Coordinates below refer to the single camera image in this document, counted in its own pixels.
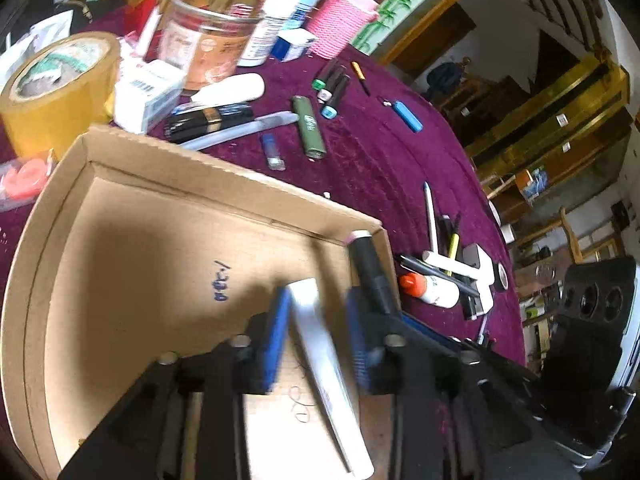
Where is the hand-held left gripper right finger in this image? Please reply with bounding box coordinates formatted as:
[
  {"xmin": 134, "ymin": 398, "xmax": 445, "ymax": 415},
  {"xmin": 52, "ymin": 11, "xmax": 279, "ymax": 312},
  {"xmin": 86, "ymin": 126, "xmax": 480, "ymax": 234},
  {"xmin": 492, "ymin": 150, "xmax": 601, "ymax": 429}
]
[{"xmin": 345, "ymin": 290, "xmax": 591, "ymax": 480}]

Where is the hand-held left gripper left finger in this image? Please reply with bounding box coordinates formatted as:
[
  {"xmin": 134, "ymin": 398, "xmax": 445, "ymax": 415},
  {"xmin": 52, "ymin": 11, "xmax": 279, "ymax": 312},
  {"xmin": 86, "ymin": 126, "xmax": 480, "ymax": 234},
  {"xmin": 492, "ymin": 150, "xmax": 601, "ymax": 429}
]
[{"xmin": 57, "ymin": 285, "xmax": 293, "ymax": 480}]

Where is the white printed tube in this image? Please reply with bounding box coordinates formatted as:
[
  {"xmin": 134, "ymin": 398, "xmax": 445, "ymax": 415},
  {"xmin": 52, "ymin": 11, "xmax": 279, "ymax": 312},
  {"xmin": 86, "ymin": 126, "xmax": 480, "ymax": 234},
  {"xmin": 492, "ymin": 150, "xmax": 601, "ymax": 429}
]
[{"xmin": 287, "ymin": 277, "xmax": 376, "ymax": 478}]

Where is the black marker pink cap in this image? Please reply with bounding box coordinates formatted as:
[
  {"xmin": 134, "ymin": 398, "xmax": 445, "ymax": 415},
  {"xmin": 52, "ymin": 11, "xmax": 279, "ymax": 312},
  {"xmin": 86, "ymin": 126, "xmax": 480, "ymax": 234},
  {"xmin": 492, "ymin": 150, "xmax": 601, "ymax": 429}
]
[{"xmin": 347, "ymin": 230, "xmax": 401, "ymax": 316}]

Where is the white plastic stick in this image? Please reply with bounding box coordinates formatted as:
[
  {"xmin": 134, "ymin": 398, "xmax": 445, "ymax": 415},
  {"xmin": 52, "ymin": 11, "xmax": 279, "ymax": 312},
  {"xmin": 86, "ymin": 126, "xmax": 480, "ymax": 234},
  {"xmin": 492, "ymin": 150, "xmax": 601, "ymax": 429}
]
[{"xmin": 422, "ymin": 251, "xmax": 481, "ymax": 281}]

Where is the yellow highlighter pen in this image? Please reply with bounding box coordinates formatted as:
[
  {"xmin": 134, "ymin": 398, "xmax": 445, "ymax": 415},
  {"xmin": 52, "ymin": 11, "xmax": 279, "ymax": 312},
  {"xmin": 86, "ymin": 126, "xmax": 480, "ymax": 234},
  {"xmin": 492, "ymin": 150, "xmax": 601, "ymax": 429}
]
[{"xmin": 445, "ymin": 215, "xmax": 463, "ymax": 277}]

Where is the shallow cardboard box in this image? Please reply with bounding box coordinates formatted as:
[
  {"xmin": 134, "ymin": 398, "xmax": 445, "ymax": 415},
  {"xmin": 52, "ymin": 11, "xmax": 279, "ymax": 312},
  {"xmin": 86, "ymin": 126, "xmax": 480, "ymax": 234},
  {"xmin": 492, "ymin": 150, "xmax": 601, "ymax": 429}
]
[{"xmin": 2, "ymin": 125, "xmax": 401, "ymax": 480}]

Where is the white pen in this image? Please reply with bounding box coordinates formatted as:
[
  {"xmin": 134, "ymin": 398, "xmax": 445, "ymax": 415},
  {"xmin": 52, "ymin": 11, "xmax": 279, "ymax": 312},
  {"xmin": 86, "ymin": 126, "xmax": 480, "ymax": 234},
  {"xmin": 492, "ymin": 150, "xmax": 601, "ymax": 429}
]
[{"xmin": 422, "ymin": 181, "xmax": 441, "ymax": 256}]

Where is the white glue bottle orange cap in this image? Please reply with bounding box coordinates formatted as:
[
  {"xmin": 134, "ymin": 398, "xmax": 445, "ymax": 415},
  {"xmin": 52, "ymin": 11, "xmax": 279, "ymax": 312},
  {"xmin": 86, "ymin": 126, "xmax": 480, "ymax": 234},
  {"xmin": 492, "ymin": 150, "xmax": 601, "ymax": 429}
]
[{"xmin": 398, "ymin": 272, "xmax": 461, "ymax": 309}]

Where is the black pen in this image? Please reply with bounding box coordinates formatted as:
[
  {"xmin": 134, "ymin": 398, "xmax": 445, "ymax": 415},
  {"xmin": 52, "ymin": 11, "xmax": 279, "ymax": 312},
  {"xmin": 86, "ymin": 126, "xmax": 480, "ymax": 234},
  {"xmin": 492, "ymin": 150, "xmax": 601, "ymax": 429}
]
[{"xmin": 397, "ymin": 255, "xmax": 481, "ymax": 297}]

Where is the wooden chair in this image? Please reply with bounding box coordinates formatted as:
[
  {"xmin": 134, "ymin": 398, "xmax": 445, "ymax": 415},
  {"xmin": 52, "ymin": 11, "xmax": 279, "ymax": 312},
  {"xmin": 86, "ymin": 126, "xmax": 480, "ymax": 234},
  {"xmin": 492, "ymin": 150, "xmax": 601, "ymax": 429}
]
[{"xmin": 515, "ymin": 207, "xmax": 626, "ymax": 266}]

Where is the blue orange packet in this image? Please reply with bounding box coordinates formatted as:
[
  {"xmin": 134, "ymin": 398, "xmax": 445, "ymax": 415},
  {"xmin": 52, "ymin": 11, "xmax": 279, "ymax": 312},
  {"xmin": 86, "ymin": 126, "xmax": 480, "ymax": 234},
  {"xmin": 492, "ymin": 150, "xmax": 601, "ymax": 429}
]
[{"xmin": 515, "ymin": 167, "xmax": 551, "ymax": 201}]

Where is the small blue lighter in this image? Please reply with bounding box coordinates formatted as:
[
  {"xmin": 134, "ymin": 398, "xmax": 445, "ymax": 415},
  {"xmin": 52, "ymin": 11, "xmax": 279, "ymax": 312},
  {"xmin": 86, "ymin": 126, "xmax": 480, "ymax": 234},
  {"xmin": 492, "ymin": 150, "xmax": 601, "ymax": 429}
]
[{"xmin": 260, "ymin": 132, "xmax": 287, "ymax": 172}]

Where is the silver pen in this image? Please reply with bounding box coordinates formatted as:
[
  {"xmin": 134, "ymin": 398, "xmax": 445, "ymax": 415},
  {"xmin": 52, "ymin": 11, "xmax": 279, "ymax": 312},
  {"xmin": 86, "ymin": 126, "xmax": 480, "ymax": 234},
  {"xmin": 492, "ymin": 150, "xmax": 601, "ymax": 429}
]
[{"xmin": 179, "ymin": 110, "xmax": 300, "ymax": 152}]

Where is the green lighter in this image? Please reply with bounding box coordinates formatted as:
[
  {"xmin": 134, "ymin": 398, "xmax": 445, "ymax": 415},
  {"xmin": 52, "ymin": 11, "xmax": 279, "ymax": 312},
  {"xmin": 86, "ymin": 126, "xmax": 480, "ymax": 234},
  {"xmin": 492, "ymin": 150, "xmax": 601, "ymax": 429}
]
[{"xmin": 291, "ymin": 95, "xmax": 327, "ymax": 162}]

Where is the black gold cosmetic tube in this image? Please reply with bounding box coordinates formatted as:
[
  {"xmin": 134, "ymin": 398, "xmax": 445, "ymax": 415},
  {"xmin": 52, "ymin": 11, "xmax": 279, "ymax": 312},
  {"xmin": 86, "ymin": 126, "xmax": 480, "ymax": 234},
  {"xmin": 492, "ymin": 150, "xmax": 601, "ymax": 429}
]
[{"xmin": 164, "ymin": 102, "xmax": 256, "ymax": 143}]

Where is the long blue lighter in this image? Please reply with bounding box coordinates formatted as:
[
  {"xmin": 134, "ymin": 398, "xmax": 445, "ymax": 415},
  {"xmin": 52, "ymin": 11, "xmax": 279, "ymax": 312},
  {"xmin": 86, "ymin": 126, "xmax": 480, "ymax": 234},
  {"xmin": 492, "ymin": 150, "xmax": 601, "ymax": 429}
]
[{"xmin": 392, "ymin": 101, "xmax": 424, "ymax": 134}]

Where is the golden wooden cabinet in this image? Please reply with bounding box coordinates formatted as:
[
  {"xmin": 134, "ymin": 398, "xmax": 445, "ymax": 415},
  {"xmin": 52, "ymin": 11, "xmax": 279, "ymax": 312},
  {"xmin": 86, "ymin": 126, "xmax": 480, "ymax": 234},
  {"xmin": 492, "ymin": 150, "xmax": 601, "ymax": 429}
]
[{"xmin": 462, "ymin": 52, "xmax": 636, "ymax": 186}]

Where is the black marker white cap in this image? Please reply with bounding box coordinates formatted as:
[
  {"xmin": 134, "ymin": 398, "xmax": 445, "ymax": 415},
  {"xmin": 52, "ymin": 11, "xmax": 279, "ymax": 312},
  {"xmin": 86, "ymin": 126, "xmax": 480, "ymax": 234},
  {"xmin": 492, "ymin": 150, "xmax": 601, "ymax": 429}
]
[{"xmin": 319, "ymin": 65, "xmax": 346, "ymax": 102}]

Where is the black marker green cap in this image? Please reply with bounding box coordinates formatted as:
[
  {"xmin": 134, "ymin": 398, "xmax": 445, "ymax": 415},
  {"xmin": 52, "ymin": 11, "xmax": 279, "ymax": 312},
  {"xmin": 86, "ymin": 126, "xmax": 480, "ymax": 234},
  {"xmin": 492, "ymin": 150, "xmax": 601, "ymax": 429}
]
[{"xmin": 312, "ymin": 57, "xmax": 341, "ymax": 92}]

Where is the white barcode box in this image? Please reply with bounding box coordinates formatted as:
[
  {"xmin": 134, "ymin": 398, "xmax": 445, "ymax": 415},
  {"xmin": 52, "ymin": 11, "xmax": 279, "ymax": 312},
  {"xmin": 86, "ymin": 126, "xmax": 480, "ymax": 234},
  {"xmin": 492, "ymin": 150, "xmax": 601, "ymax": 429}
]
[{"xmin": 114, "ymin": 59, "xmax": 187, "ymax": 135}]

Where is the orange pen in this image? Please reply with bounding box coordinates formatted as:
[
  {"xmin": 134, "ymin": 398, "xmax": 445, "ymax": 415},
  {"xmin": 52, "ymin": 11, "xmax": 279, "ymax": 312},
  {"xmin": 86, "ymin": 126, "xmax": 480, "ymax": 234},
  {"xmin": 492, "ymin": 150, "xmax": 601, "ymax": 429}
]
[{"xmin": 350, "ymin": 61, "xmax": 372, "ymax": 97}]

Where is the pink items plastic bag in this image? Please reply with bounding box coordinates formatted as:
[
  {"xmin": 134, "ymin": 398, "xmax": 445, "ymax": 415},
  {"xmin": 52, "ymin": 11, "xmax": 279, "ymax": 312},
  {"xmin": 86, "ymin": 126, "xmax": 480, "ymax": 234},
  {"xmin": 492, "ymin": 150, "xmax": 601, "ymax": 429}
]
[{"xmin": 0, "ymin": 150, "xmax": 56, "ymax": 213}]

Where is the small blue white box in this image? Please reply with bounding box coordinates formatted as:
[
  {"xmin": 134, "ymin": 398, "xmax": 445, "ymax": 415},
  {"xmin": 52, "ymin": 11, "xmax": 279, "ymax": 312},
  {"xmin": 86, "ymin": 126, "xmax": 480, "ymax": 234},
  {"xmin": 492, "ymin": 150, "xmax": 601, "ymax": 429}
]
[{"xmin": 270, "ymin": 27, "xmax": 318, "ymax": 63}]

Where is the glass jar orange label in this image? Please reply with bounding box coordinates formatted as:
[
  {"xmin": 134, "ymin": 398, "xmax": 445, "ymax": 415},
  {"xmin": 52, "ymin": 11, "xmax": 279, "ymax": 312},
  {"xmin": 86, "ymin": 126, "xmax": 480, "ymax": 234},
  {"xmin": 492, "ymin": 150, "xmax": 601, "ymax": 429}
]
[{"xmin": 157, "ymin": 0, "xmax": 263, "ymax": 93}]

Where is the tan packing tape roll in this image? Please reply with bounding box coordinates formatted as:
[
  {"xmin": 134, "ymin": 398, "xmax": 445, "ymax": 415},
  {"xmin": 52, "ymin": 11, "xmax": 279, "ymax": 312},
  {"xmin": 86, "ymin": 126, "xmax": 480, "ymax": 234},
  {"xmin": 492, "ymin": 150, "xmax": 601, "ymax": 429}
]
[{"xmin": 0, "ymin": 31, "xmax": 122, "ymax": 161}]

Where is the white printed bottle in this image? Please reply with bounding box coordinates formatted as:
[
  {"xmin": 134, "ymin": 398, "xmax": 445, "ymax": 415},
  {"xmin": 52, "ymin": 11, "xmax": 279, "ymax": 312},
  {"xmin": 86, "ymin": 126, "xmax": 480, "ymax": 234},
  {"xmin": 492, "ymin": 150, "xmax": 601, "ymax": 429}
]
[{"xmin": 237, "ymin": 0, "xmax": 301, "ymax": 68}]

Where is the pink woven thermos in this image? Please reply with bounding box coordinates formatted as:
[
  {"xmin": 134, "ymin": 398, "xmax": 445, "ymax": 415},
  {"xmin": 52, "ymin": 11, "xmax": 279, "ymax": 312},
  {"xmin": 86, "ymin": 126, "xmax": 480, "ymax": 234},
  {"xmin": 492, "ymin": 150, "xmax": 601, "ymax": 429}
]
[{"xmin": 305, "ymin": 0, "xmax": 391, "ymax": 61}]

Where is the black bag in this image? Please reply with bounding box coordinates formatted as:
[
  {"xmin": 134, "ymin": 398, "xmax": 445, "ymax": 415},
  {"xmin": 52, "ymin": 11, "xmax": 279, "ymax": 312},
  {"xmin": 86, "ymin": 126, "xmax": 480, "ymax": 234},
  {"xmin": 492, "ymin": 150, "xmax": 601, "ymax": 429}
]
[{"xmin": 0, "ymin": 0, "xmax": 96, "ymax": 48}]

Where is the white plastic bag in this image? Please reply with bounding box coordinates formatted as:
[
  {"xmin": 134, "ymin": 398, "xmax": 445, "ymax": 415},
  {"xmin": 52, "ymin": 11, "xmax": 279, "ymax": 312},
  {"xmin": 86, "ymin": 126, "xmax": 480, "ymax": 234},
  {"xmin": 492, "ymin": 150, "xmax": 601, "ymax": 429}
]
[{"xmin": 0, "ymin": 12, "xmax": 76, "ymax": 86}]

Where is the white plastic handle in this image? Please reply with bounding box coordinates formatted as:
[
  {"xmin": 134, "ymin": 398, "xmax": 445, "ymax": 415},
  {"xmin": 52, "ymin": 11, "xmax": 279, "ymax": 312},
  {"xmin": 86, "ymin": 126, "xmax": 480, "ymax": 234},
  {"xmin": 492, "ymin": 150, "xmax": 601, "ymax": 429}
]
[{"xmin": 190, "ymin": 72, "xmax": 266, "ymax": 108}]

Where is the bamboo painted door frame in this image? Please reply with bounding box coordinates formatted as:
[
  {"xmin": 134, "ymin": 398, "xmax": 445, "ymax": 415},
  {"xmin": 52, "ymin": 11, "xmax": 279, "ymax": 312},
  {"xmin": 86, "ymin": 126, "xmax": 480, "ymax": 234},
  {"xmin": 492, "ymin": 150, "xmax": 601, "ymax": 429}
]
[{"xmin": 350, "ymin": 0, "xmax": 506, "ymax": 58}]

